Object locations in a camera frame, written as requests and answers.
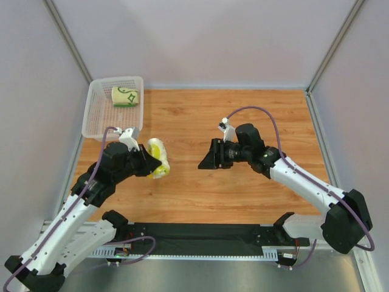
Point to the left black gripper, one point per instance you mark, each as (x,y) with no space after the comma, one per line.
(141,161)

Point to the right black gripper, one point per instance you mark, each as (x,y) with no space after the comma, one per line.
(217,153)

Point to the white yellow patterned towel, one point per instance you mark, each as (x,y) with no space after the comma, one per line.
(157,150)

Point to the green patterned towel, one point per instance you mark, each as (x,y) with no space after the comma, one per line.
(124,97)

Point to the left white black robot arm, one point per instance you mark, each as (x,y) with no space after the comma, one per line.
(50,260)

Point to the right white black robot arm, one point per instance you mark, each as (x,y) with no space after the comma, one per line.
(344,217)

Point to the white perforated plastic basket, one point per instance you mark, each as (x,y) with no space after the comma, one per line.
(100,112)

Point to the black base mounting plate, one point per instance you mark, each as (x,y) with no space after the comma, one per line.
(230,239)

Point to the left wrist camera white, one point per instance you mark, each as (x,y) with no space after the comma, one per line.
(129,137)

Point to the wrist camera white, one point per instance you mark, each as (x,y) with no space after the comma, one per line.
(129,137)
(227,129)

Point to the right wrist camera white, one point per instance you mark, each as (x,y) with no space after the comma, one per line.
(227,129)

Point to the white cable duct strip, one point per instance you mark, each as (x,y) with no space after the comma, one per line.
(113,252)

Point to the aluminium frame rail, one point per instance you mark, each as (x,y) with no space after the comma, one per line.
(321,244)

